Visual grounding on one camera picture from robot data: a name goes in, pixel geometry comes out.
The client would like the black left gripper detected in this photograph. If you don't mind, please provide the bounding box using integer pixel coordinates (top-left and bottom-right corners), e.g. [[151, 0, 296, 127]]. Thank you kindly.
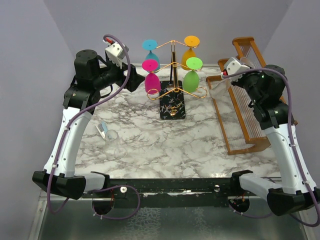
[[93, 56, 145, 92]]

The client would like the pink wine glass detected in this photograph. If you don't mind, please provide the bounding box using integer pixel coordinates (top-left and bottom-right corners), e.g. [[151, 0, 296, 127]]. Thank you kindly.
[[142, 59, 161, 95]]

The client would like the blue wine glass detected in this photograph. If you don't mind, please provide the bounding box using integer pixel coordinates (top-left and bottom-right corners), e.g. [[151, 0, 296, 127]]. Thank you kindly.
[[142, 39, 160, 63]]

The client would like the green wine glass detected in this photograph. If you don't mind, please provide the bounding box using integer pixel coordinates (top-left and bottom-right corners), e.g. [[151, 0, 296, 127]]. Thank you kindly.
[[182, 57, 203, 93]]

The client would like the clear wine glass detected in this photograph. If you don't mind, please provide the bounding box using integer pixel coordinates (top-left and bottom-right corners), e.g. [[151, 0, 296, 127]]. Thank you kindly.
[[104, 129, 128, 159]]

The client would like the orange wine glass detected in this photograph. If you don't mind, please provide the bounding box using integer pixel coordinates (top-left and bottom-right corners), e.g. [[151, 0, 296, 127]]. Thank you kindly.
[[181, 35, 200, 71]]

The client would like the clear champagne flute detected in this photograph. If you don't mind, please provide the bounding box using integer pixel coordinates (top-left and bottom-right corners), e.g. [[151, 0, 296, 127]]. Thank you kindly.
[[209, 57, 255, 99]]

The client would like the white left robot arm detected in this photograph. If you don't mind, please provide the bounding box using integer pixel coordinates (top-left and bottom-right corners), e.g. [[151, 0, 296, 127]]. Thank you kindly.
[[32, 47, 143, 200]]

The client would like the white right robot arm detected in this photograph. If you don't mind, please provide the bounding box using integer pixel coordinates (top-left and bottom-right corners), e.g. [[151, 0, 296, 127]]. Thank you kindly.
[[222, 61, 320, 216]]

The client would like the wooden tiered shelf rack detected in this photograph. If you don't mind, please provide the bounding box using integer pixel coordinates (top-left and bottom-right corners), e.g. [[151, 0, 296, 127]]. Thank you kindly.
[[206, 36, 297, 155]]

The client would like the gold wine glass rack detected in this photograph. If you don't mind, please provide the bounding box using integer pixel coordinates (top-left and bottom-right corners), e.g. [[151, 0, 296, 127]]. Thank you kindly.
[[146, 38, 209, 120]]

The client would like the small blue white card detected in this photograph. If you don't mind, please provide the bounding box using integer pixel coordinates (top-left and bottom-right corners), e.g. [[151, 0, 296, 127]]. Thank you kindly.
[[95, 121, 108, 139]]

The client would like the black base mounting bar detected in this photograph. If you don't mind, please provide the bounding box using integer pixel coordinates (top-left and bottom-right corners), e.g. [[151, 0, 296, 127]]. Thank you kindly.
[[81, 177, 261, 209]]

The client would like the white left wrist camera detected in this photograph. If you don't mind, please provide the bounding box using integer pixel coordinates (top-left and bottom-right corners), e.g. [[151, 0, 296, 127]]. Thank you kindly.
[[103, 37, 126, 69]]

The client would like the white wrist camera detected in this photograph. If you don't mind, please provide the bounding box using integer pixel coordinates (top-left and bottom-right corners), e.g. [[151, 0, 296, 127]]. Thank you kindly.
[[220, 57, 251, 83], [103, 37, 126, 69]]

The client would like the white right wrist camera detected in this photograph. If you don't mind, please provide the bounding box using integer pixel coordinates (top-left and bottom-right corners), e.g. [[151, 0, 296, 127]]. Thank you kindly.
[[220, 57, 251, 83]]

